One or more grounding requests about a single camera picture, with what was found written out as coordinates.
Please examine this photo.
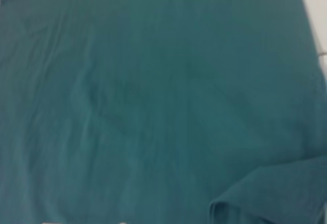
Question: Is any teal T-shirt with FREE print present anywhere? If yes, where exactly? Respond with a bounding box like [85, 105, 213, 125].
[0, 0, 327, 224]

